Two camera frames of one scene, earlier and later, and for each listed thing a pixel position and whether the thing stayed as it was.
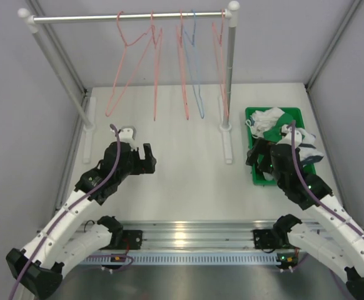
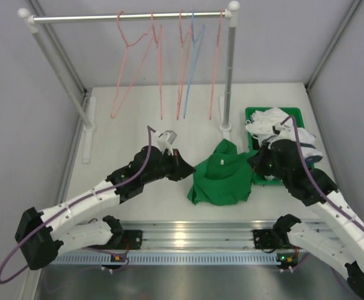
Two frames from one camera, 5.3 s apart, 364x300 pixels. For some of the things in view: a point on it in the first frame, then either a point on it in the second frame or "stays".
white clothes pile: [262, 119] stays
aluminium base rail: [188, 235] stays
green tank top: [275, 135] to [225, 178]
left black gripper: [143, 162] to [173, 165]
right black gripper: [262, 146] stays
